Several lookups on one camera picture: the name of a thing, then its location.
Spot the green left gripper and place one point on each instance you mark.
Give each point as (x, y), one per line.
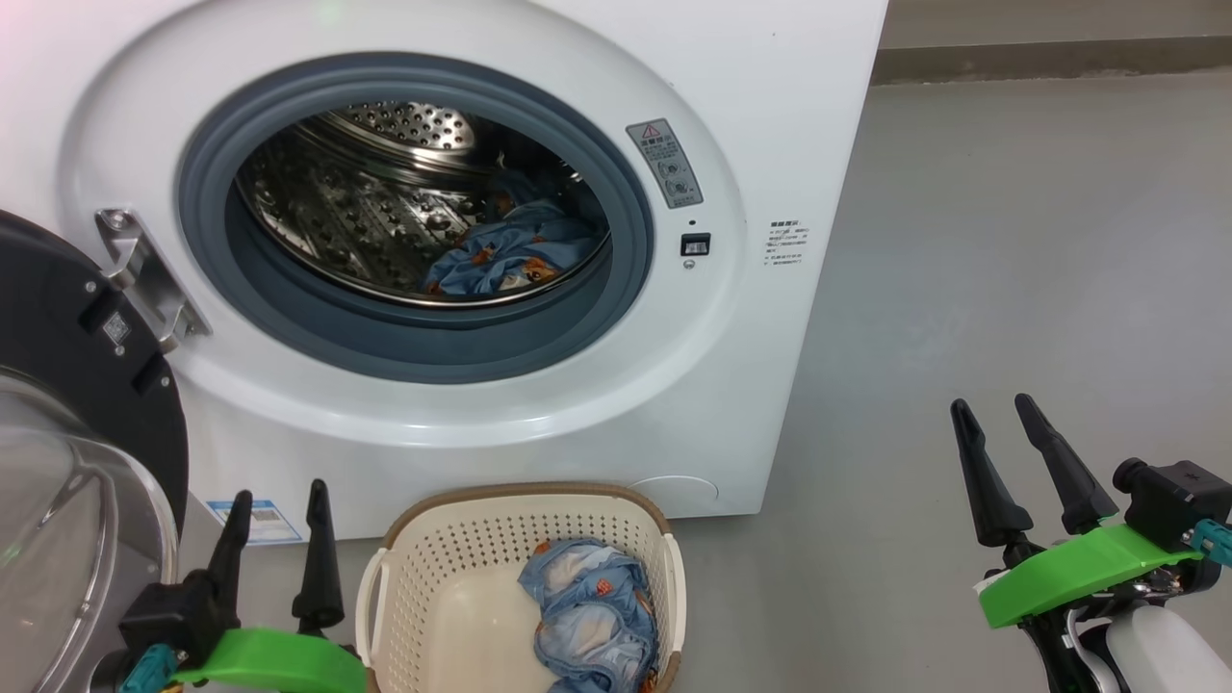
(279, 664)

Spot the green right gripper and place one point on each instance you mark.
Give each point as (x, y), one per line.
(1078, 573)

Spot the black round glass washer door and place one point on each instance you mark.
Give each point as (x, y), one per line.
(58, 366)

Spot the blue cartoon print garment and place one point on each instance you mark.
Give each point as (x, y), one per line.
(520, 250)
(592, 616)

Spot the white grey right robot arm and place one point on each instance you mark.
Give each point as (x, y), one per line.
(1165, 654)

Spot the metal door hinge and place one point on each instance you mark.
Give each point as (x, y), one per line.
(149, 279)

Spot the white front-load washing machine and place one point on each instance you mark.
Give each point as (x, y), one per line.
(577, 414)

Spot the stainless steel washing machine drum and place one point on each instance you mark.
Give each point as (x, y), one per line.
(346, 212)

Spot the black door latch socket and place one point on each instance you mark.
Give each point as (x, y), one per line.
(696, 244)

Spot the blue energy label sticker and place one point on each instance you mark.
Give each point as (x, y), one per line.
(265, 520)

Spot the cream perforated laundry basket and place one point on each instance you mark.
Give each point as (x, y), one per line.
(443, 616)

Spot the round white filter cover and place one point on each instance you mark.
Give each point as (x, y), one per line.
(679, 493)

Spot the grey warning label sticker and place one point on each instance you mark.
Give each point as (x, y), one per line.
(664, 164)

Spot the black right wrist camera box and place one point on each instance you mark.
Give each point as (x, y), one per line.
(1169, 496)

